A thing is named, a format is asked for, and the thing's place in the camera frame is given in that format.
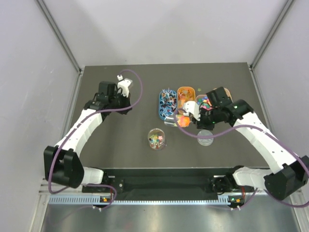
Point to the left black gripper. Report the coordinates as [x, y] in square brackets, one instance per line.
[123, 106]

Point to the orange tray of candies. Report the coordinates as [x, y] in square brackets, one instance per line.
[185, 94]

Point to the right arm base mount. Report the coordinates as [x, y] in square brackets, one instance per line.
[226, 183]

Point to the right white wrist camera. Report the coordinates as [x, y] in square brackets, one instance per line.
[191, 108]

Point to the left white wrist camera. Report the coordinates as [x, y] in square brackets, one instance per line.
[124, 85]

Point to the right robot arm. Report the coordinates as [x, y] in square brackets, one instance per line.
[287, 172]

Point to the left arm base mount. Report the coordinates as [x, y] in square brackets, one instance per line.
[101, 187]

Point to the slotted cable duct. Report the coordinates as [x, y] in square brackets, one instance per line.
[104, 200]

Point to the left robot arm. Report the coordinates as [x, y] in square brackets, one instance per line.
[62, 163]

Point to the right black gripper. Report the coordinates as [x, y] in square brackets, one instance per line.
[201, 124]

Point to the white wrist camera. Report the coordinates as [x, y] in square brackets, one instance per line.
[191, 108]
[124, 85]

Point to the blue tray of lollipops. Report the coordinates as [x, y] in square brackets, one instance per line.
[167, 103]

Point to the clear plastic jar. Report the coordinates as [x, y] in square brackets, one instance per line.
[156, 139]

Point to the pink tray of star candies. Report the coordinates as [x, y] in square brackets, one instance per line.
[204, 102]

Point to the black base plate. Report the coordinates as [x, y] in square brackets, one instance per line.
[163, 188]

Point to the beige tray of gummies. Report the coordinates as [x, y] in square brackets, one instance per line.
[228, 93]

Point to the clear jar lid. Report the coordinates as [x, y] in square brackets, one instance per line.
[203, 141]

